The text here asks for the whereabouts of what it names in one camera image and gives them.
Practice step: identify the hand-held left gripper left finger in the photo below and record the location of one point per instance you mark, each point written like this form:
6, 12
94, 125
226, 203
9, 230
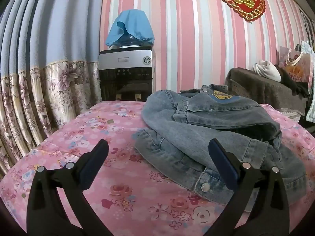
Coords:
92, 167

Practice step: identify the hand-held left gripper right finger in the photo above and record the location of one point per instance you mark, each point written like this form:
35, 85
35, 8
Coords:
222, 164

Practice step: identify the blue denim jacket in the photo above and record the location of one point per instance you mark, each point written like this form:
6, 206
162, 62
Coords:
196, 137

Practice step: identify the pink floral bed sheet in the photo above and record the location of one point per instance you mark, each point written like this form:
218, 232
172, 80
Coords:
123, 177

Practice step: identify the striped cloth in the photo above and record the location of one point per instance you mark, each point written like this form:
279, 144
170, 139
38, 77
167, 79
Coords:
289, 115

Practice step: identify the brown blanket covered furniture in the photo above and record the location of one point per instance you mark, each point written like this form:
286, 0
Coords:
258, 86

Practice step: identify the white cloth bundle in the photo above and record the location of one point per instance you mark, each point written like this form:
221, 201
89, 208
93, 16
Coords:
268, 70

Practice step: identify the black cloth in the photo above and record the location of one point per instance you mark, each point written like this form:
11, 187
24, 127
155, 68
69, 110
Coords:
295, 86

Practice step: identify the silver black water dispenser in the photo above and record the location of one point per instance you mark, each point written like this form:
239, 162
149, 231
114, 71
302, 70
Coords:
128, 64

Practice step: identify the pink printed gift bag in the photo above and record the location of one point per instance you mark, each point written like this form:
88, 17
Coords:
299, 71

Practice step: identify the blue curtain with floral hem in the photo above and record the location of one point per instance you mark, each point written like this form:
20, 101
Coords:
49, 54

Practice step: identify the clear water jug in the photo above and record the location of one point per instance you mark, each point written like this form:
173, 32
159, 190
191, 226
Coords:
131, 38

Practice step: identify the white quilted cloth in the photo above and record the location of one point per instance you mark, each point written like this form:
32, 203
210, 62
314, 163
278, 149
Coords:
307, 48

